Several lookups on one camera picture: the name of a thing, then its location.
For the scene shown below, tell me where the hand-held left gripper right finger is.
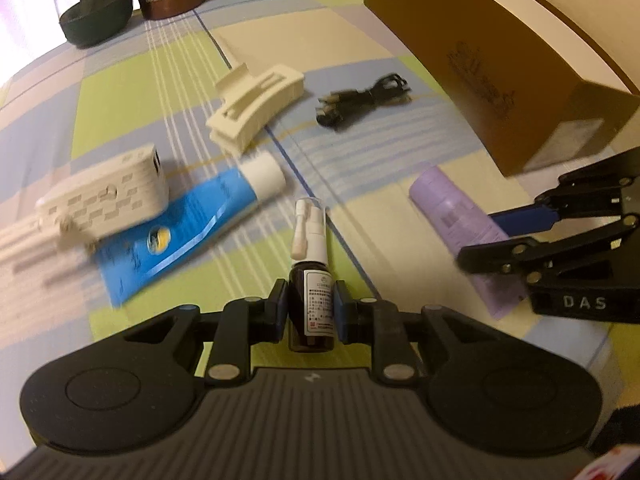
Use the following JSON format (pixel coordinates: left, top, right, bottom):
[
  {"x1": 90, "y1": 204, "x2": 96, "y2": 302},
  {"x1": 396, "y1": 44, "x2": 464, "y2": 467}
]
[{"x1": 332, "y1": 280, "x2": 503, "y2": 386}]

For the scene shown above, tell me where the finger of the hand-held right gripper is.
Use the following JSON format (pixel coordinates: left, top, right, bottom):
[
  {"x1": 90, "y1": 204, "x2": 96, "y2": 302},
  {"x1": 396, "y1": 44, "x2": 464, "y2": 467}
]
[
  {"x1": 489, "y1": 147, "x2": 640, "y2": 237},
  {"x1": 457, "y1": 212, "x2": 640, "y2": 286}
]

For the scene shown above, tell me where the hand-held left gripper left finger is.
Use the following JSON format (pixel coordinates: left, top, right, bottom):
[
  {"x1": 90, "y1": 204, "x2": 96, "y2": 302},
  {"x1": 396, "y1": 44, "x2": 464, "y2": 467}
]
[{"x1": 120, "y1": 279, "x2": 291, "y2": 386}]

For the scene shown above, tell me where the brown spray bottle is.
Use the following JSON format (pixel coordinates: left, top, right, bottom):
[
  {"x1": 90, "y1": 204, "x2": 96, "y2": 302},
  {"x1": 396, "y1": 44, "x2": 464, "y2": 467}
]
[{"x1": 287, "y1": 199, "x2": 337, "y2": 352}]

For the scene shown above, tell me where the purple tube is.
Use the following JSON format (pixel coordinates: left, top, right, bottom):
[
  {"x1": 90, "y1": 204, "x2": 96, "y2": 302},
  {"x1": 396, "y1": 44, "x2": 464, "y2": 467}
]
[{"x1": 409, "y1": 166, "x2": 531, "y2": 320}]

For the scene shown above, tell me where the blue tube with white cap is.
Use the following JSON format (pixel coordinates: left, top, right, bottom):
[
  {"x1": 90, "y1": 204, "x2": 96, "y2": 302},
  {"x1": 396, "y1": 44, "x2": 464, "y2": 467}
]
[{"x1": 95, "y1": 151, "x2": 287, "y2": 307}]

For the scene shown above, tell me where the brown cardboard box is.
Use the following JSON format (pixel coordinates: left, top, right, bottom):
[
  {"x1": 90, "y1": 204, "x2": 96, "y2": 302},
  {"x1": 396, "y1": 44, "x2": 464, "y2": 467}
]
[{"x1": 363, "y1": 0, "x2": 640, "y2": 178}]

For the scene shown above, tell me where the cream plastic clip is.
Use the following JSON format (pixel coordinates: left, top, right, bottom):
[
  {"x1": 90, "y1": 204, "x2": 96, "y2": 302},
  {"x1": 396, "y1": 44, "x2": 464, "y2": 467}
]
[{"x1": 206, "y1": 62, "x2": 306, "y2": 156}]

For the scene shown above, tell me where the white router with antennas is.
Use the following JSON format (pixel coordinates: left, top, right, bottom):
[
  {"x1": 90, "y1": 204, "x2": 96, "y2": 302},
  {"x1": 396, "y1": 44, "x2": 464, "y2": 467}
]
[{"x1": 0, "y1": 144, "x2": 171, "y2": 281}]

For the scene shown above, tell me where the cartoon printed cloth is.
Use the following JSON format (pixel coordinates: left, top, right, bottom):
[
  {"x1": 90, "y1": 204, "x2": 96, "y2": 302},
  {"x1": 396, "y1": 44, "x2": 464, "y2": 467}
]
[{"x1": 575, "y1": 442, "x2": 640, "y2": 480}]

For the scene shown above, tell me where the glass jar with black base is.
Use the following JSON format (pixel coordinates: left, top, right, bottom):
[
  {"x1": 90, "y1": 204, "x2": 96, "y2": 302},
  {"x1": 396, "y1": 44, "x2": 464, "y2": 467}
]
[{"x1": 50, "y1": 0, "x2": 135, "y2": 50}]

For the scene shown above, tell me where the sheer pink curtain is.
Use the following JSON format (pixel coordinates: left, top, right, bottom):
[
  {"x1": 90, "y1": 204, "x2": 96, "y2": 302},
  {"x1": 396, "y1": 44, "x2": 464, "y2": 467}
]
[{"x1": 0, "y1": 0, "x2": 63, "y2": 86}]

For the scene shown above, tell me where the black coiled cable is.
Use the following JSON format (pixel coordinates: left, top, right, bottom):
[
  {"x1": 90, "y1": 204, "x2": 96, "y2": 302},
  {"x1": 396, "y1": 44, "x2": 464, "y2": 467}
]
[{"x1": 316, "y1": 72, "x2": 413, "y2": 130}]

